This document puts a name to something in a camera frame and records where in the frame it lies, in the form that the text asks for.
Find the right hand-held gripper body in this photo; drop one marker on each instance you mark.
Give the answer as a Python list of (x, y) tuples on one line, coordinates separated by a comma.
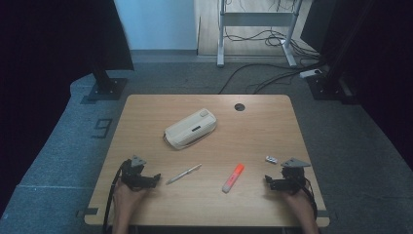
[(292, 180)]

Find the orange highlighter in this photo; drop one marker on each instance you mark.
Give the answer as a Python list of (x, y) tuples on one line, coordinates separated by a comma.
[(233, 178)]

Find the white metal desk frame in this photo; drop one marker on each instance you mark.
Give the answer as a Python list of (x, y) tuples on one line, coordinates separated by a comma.
[(256, 19)]

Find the black stand with base plate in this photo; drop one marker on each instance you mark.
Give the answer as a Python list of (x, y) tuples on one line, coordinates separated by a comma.
[(105, 81), (328, 86)]

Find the cream pencil case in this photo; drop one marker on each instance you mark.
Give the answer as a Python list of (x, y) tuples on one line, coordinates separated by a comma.
[(191, 128)]

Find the silver pen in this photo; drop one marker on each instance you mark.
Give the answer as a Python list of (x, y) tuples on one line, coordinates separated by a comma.
[(183, 174)]

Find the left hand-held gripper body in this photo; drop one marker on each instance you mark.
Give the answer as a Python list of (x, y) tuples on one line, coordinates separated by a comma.
[(133, 175)]

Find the person's left hand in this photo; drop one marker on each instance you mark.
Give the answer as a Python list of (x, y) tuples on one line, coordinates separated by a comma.
[(128, 196)]

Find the white power strip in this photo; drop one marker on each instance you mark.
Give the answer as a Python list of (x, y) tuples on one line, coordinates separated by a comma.
[(310, 73)]

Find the black round table grommet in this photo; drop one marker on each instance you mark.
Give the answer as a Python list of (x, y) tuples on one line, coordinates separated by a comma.
[(239, 107)]

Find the small white eraser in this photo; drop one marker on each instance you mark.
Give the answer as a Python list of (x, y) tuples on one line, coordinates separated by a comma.
[(271, 159)]

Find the person's right hand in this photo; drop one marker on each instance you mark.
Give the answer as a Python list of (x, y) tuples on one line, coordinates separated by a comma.
[(298, 201)]

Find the dark curtain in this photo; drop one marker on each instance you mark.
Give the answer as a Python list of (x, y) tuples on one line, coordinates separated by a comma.
[(383, 65), (39, 65)]

